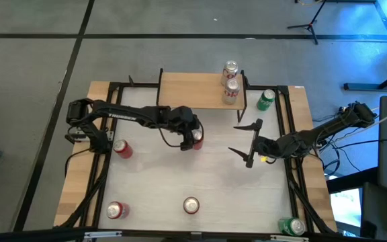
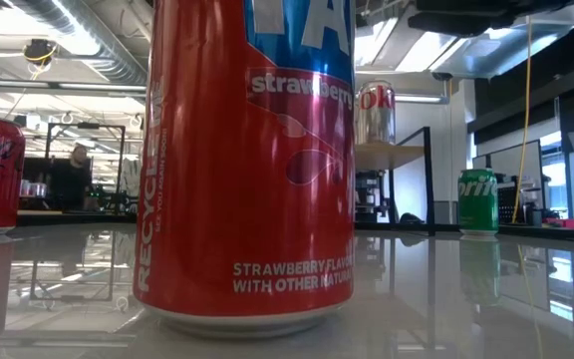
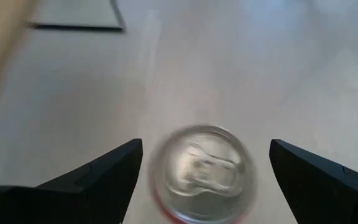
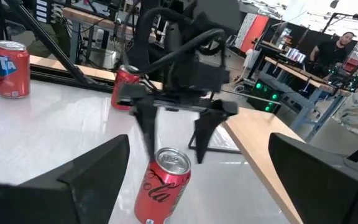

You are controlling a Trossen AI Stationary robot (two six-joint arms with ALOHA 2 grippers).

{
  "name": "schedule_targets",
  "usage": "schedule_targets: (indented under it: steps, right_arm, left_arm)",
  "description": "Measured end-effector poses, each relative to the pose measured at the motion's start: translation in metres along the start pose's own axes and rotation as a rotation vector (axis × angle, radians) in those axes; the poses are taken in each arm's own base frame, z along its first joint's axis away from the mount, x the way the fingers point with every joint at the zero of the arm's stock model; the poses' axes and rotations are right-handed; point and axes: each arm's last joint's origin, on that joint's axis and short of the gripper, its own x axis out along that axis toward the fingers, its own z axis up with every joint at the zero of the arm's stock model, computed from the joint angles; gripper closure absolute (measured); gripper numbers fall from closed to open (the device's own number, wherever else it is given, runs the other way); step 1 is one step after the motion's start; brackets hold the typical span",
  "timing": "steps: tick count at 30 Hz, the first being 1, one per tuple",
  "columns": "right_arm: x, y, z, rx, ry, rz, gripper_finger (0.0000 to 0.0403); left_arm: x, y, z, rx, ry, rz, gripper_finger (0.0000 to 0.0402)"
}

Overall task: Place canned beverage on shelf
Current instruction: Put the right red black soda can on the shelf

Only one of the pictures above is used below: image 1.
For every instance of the red Fanta strawberry can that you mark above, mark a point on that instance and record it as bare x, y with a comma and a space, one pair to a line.
191, 205
116, 210

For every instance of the black tripod stand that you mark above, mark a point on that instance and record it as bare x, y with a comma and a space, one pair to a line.
310, 24

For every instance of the black crossbar with silver brackets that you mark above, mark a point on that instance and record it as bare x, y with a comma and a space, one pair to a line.
45, 235

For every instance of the silver Diet Coke can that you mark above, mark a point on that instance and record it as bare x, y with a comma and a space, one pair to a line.
231, 92
229, 71

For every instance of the black table frame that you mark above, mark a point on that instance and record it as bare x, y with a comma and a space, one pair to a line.
252, 87

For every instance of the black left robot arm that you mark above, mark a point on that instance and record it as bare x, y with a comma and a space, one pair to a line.
126, 114

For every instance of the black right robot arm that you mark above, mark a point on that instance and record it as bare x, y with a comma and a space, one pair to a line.
314, 138

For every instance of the wooden shelf black metal frame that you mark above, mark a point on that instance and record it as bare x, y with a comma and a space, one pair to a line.
190, 90

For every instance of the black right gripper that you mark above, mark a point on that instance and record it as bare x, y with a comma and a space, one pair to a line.
264, 148

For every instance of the green Sprite can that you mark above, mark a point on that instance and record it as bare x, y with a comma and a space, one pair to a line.
265, 101
291, 227

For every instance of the lit screen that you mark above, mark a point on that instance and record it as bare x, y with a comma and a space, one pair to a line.
346, 208

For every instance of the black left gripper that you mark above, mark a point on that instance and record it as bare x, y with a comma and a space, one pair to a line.
183, 119

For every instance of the red Coca-Cola can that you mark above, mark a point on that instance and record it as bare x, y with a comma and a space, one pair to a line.
123, 149
197, 138

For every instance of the black metal desk frame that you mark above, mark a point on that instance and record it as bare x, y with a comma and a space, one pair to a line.
365, 86

